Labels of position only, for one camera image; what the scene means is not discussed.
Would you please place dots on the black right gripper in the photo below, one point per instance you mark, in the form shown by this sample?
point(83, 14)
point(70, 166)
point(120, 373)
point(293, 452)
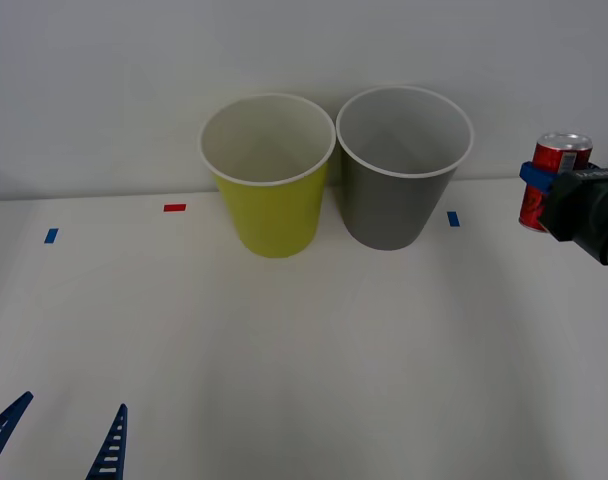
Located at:
point(569, 205)

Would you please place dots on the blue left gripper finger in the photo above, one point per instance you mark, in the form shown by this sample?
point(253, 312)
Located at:
point(113, 445)
point(4, 420)

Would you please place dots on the red drink can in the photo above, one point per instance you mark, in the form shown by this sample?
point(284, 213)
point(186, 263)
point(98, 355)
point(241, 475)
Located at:
point(559, 155)

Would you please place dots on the grey plastic bin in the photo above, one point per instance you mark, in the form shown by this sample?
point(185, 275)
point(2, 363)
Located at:
point(394, 210)

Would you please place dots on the yellow-green plastic bin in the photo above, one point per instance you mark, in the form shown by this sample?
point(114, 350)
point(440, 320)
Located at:
point(279, 215)

